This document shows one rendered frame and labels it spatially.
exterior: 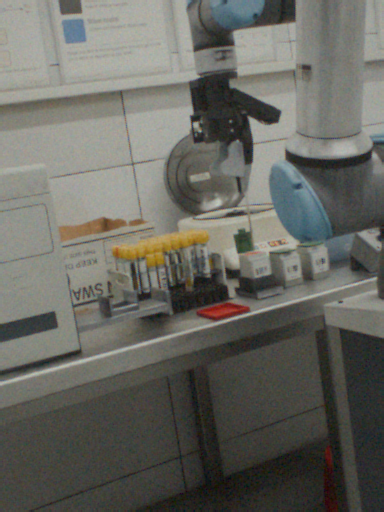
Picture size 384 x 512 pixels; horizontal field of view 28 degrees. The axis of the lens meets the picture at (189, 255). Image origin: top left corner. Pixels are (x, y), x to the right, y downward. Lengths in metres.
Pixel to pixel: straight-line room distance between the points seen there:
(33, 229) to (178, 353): 0.30
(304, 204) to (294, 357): 1.25
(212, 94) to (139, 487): 1.10
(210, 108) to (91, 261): 0.39
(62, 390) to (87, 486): 0.85
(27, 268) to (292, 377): 1.20
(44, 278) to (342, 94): 0.52
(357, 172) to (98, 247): 0.66
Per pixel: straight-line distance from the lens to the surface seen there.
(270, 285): 1.41
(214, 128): 1.34
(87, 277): 1.51
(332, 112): 0.99
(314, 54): 0.97
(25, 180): 1.17
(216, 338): 1.26
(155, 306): 1.27
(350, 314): 1.11
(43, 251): 1.18
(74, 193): 1.86
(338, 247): 1.59
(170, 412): 2.04
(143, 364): 1.21
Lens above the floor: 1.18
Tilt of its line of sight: 9 degrees down
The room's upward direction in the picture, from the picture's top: 9 degrees counter-clockwise
